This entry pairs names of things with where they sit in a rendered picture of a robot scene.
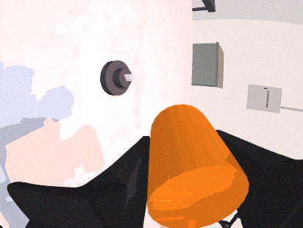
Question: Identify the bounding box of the orange knob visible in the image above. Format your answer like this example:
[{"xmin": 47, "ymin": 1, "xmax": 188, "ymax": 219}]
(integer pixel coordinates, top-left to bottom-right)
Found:
[{"xmin": 146, "ymin": 104, "xmax": 249, "ymax": 228}]

